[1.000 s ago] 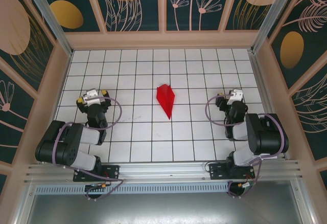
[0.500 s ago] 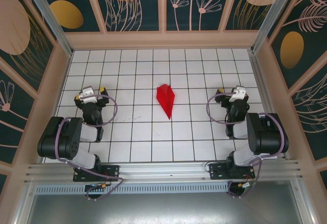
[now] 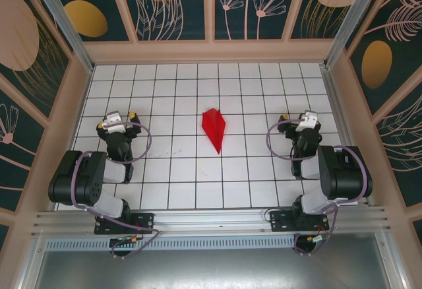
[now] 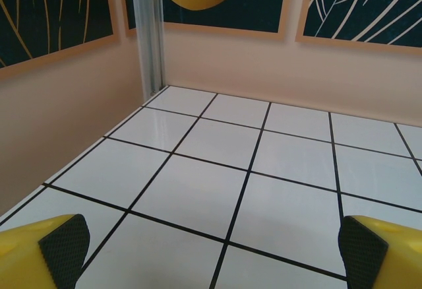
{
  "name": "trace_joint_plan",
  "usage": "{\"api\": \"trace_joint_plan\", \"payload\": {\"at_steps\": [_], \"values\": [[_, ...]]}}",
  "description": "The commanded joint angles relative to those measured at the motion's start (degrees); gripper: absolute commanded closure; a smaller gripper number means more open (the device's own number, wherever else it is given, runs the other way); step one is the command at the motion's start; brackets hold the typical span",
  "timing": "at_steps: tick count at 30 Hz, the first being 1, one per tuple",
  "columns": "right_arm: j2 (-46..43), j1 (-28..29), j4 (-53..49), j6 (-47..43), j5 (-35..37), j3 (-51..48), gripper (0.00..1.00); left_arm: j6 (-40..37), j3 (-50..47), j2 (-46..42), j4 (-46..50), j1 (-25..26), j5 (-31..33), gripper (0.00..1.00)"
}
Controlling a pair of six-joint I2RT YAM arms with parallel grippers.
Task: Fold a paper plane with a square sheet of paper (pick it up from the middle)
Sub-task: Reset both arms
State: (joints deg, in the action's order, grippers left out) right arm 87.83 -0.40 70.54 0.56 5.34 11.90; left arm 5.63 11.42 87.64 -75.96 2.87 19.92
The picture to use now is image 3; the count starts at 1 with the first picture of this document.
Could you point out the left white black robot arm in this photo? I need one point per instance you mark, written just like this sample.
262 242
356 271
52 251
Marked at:
76 183

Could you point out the grey metal sheet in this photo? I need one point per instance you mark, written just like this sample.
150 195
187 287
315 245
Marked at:
211 269

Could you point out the small controller board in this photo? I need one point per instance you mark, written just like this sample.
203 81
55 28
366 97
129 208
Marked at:
123 239
318 237

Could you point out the aluminium side rail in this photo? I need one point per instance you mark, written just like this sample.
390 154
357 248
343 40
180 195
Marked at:
347 120

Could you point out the aluminium corner post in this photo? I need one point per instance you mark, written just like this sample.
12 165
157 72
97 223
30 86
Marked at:
349 21
67 28

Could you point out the long aluminium mounting rail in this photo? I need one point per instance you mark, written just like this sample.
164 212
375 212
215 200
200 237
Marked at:
211 219

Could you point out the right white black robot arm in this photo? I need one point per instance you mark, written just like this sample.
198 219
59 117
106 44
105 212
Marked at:
346 177

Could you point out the red square paper sheet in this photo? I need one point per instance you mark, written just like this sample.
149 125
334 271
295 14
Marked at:
215 127

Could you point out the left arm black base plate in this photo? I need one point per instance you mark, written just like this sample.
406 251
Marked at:
145 223

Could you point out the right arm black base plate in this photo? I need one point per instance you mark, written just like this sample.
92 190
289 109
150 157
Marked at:
280 221

